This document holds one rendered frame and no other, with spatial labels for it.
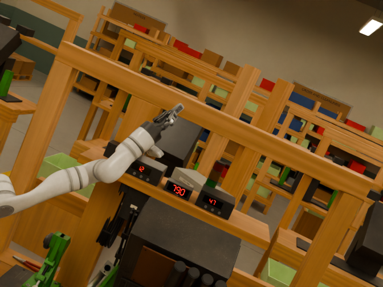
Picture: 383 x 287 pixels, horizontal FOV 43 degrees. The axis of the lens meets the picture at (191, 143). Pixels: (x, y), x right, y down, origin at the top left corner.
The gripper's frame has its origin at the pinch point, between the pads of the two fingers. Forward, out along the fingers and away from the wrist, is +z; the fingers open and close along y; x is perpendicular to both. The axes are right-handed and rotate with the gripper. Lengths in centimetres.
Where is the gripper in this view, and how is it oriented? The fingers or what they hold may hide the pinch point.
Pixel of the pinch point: (178, 109)
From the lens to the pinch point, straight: 160.2
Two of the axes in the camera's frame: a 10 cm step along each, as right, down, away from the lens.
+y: -4.8, -0.5, 8.8
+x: 5.4, 7.7, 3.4
